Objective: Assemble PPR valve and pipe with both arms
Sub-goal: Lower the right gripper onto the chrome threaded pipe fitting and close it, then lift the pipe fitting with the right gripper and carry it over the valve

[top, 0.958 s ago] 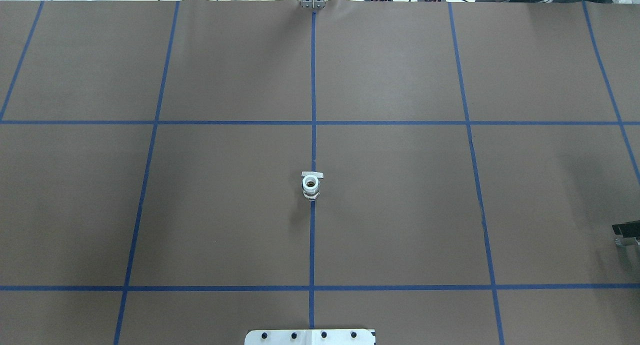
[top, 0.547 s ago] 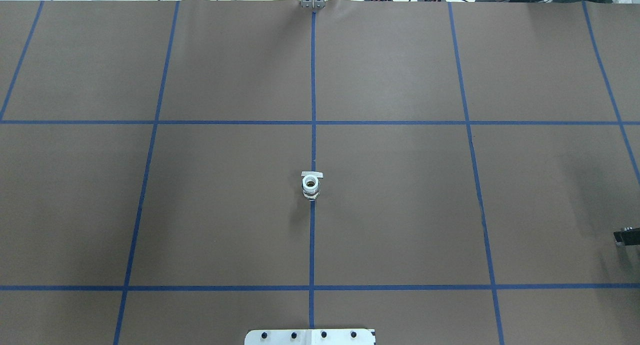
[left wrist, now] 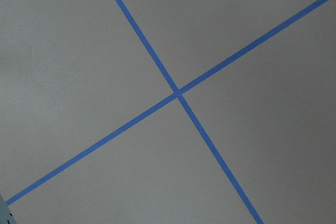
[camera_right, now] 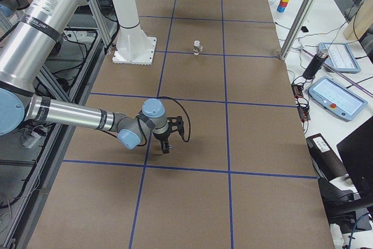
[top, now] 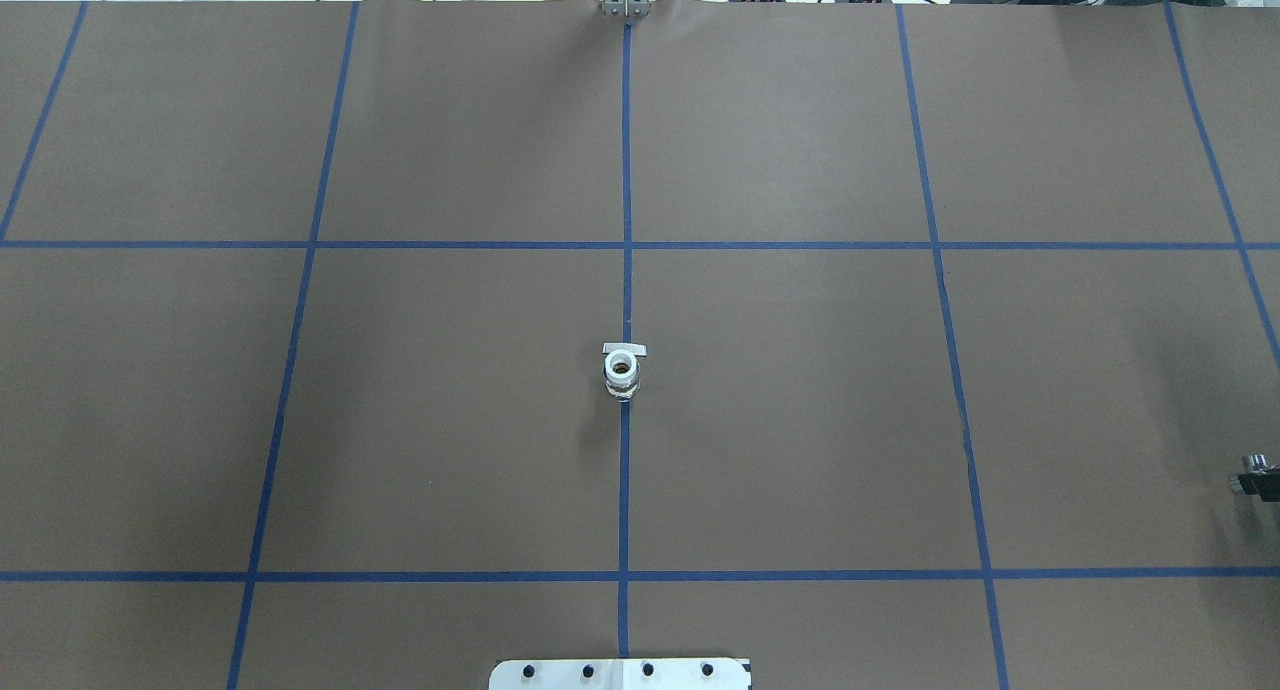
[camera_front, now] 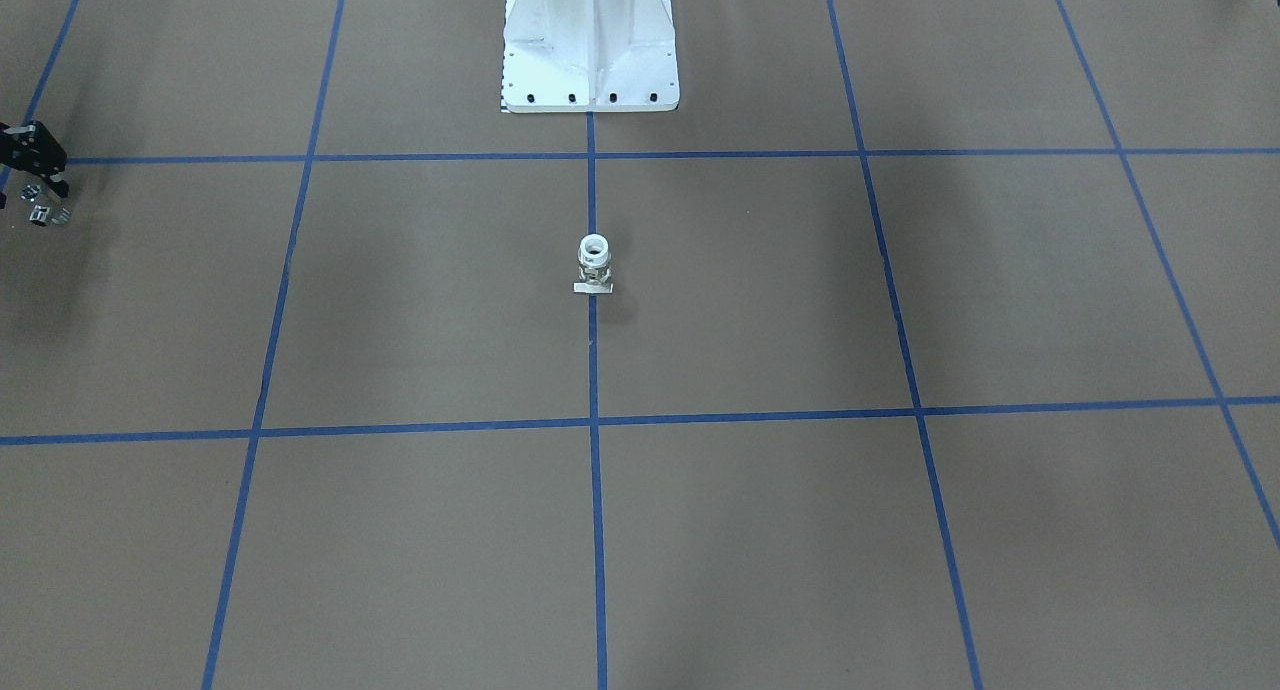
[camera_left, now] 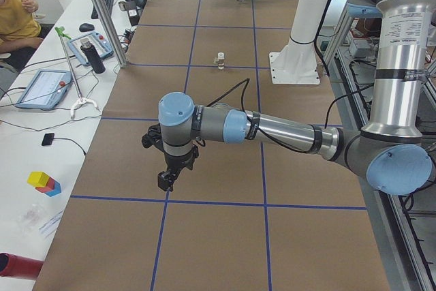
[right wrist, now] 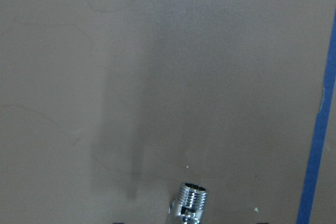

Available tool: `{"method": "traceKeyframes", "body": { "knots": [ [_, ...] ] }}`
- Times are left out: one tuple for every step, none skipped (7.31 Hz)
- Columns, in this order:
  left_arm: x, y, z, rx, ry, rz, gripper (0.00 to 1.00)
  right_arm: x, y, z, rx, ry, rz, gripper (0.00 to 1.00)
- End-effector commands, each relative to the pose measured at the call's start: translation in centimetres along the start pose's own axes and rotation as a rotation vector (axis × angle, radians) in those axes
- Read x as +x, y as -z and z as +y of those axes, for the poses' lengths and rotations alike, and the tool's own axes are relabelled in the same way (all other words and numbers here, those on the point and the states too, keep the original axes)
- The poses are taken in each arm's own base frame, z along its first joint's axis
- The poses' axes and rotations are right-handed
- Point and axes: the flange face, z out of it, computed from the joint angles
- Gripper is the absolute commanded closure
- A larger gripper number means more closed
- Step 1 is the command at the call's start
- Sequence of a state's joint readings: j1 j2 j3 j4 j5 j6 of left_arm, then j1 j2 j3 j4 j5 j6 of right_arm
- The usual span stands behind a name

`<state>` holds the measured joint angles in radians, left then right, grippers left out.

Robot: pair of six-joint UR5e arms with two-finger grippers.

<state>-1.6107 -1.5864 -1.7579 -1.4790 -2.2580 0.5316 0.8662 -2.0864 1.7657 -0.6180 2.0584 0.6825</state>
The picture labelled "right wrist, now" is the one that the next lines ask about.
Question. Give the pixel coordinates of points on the silver metal PPR valve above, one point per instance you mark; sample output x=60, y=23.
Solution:
x=189, y=205

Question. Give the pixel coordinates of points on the blue tape line lengthwise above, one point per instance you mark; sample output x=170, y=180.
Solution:
x=319, y=135

